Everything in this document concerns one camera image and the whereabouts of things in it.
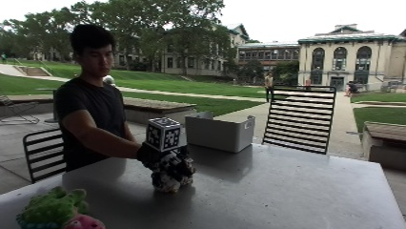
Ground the beige building with arched windows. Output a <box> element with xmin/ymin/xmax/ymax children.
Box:
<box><xmin>297</xmin><ymin>23</ymin><xmax>406</xmax><ymax>92</ymax></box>

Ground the black and white soft toy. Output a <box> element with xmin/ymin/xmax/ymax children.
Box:
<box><xmin>149</xmin><ymin>152</ymin><xmax>197</xmax><ymax>194</ymax></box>

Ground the brick building with dark roof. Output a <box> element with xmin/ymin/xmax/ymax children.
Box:
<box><xmin>113</xmin><ymin>23</ymin><xmax>301</xmax><ymax>77</ymax></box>

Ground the pink soft toy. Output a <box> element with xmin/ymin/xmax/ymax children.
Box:
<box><xmin>63</xmin><ymin>213</ymin><xmax>108</xmax><ymax>229</ymax></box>

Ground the large green tree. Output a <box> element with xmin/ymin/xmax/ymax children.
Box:
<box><xmin>0</xmin><ymin>0</ymin><xmax>238</xmax><ymax>75</ymax></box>

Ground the black slatted metal chair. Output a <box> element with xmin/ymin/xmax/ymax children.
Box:
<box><xmin>21</xmin><ymin>128</ymin><xmax>68</xmax><ymax>184</ymax></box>
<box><xmin>261</xmin><ymin>84</ymin><xmax>338</xmax><ymax>156</ymax></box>

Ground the grey plastic bin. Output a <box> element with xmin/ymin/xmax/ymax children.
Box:
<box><xmin>184</xmin><ymin>111</ymin><xmax>257</xmax><ymax>154</ymax></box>

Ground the folding metal chair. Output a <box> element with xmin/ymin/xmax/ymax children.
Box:
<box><xmin>0</xmin><ymin>93</ymin><xmax>41</xmax><ymax>125</ymax></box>

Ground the green soft toy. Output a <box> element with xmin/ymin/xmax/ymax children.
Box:
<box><xmin>15</xmin><ymin>185</ymin><xmax>91</xmax><ymax>229</ymax></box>

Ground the white cube with black markers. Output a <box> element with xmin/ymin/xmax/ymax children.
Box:
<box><xmin>145</xmin><ymin>116</ymin><xmax>184</xmax><ymax>153</ymax></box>

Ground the the person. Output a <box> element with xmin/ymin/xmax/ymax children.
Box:
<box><xmin>53</xmin><ymin>23</ymin><xmax>144</xmax><ymax>173</ymax></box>

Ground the stone bench block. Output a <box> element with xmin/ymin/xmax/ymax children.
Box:
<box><xmin>362</xmin><ymin>120</ymin><xmax>406</xmax><ymax>172</ymax></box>

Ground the long low stone wall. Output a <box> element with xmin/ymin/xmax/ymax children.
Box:
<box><xmin>121</xmin><ymin>96</ymin><xmax>198</xmax><ymax>126</ymax></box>

